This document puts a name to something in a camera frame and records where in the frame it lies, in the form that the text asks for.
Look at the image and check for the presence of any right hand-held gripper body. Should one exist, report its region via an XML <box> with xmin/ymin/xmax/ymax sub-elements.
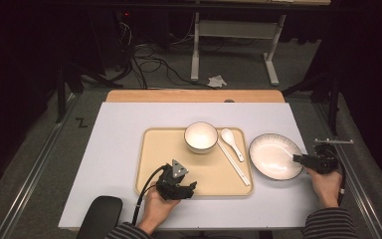
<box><xmin>309</xmin><ymin>138</ymin><xmax>355</xmax><ymax>174</ymax></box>

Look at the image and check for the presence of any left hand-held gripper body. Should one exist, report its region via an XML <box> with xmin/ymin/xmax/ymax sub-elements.
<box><xmin>155</xmin><ymin>158</ymin><xmax>189</xmax><ymax>201</ymax></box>

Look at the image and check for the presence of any white plate with dark rim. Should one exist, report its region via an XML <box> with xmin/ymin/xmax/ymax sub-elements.
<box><xmin>248</xmin><ymin>132</ymin><xmax>304</xmax><ymax>181</ymax></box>

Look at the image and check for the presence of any beige plastic tray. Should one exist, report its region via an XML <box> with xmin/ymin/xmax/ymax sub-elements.
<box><xmin>134</xmin><ymin>126</ymin><xmax>255</xmax><ymax>197</ymax></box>

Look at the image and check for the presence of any white chopstick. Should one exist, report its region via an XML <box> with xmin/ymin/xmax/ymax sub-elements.
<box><xmin>217</xmin><ymin>138</ymin><xmax>252</xmax><ymax>186</ymax></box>
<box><xmin>216</xmin><ymin>138</ymin><xmax>251</xmax><ymax>187</ymax></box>

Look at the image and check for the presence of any white bowl with dark rim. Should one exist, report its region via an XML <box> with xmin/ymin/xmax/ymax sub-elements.
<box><xmin>183</xmin><ymin>120</ymin><xmax>219</xmax><ymax>155</ymax></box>

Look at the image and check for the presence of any white ceramic spoon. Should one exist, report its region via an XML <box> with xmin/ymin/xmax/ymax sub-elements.
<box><xmin>220</xmin><ymin>127</ymin><xmax>246</xmax><ymax>163</ymax></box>

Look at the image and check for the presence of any person's right hand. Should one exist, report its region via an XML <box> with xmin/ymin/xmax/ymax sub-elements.
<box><xmin>306</xmin><ymin>167</ymin><xmax>343</xmax><ymax>209</ymax></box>

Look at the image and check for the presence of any person's left hand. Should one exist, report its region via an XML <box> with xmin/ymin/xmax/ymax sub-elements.
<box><xmin>137</xmin><ymin>190</ymin><xmax>182</xmax><ymax>236</ymax></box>

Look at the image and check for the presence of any black stand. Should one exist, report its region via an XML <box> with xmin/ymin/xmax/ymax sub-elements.
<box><xmin>54</xmin><ymin>63</ymin><xmax>124</xmax><ymax>124</ymax></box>
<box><xmin>282</xmin><ymin>71</ymin><xmax>343</xmax><ymax>136</ymax></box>

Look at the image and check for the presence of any white board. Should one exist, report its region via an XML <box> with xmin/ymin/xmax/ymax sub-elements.
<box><xmin>58</xmin><ymin>102</ymin><xmax>326</xmax><ymax>231</ymax></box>

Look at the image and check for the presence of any black chair armrest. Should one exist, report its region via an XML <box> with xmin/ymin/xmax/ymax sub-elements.
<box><xmin>76</xmin><ymin>195</ymin><xmax>123</xmax><ymax>239</ymax></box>

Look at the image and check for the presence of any wooden table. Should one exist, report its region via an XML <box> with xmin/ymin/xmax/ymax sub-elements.
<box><xmin>105</xmin><ymin>89</ymin><xmax>286</xmax><ymax>104</ymax></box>

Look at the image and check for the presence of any crumpled white paper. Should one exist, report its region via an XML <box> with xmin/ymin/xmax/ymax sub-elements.
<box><xmin>207</xmin><ymin>75</ymin><xmax>228</xmax><ymax>89</ymax></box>

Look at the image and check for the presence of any dark computer case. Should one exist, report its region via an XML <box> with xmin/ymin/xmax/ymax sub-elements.
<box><xmin>89</xmin><ymin>8</ymin><xmax>172</xmax><ymax>76</ymax></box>

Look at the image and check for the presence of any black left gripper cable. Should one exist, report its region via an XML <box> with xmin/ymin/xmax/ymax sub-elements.
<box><xmin>131</xmin><ymin>165</ymin><xmax>165</xmax><ymax>227</ymax></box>

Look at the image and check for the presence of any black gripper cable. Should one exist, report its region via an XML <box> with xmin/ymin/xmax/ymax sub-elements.
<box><xmin>131</xmin><ymin>165</ymin><xmax>165</xmax><ymax>227</ymax></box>
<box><xmin>335</xmin><ymin>161</ymin><xmax>347</xmax><ymax>207</ymax></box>

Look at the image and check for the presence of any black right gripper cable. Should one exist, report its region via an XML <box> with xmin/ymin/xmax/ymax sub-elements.
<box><xmin>335</xmin><ymin>161</ymin><xmax>347</xmax><ymax>207</ymax></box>

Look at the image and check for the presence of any metal floor rail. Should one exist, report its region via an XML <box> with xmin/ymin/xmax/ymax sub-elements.
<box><xmin>313</xmin><ymin>103</ymin><xmax>382</xmax><ymax>239</ymax></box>
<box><xmin>0</xmin><ymin>94</ymin><xmax>82</xmax><ymax>239</ymax></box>

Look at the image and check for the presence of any tangle of black floor cables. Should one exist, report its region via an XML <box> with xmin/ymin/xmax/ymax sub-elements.
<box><xmin>112</xmin><ymin>19</ymin><xmax>217</xmax><ymax>91</ymax></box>

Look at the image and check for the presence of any white desk frame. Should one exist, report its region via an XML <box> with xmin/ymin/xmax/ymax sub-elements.
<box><xmin>190</xmin><ymin>11</ymin><xmax>287</xmax><ymax>88</ymax></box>

